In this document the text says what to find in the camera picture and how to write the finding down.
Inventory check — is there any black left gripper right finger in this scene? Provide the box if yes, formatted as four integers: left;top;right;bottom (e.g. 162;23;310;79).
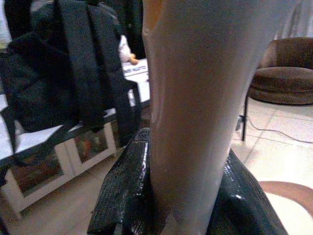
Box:
207;149;289;235

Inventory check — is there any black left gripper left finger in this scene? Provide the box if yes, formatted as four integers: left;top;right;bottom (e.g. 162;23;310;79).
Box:
87;127;169;235

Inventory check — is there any brown and white rug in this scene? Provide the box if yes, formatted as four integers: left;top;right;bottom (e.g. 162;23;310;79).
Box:
258;181;313;235

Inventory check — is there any white cabinet with glass doors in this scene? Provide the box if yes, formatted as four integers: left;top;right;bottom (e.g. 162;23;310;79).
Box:
0;117;118;217

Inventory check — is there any black stand leg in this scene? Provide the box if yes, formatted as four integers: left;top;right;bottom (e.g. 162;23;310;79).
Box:
236;95;249;141

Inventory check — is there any white printed box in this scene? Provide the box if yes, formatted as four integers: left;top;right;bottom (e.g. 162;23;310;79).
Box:
118;34;150;108

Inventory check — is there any brown armchair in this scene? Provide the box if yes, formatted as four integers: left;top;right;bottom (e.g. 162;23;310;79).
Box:
248;36;313;106

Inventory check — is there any black jacket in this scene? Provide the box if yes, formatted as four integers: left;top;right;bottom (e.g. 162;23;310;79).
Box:
0;0;142;152

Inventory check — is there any white floor cable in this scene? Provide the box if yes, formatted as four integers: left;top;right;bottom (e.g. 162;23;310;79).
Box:
248;119;313;144

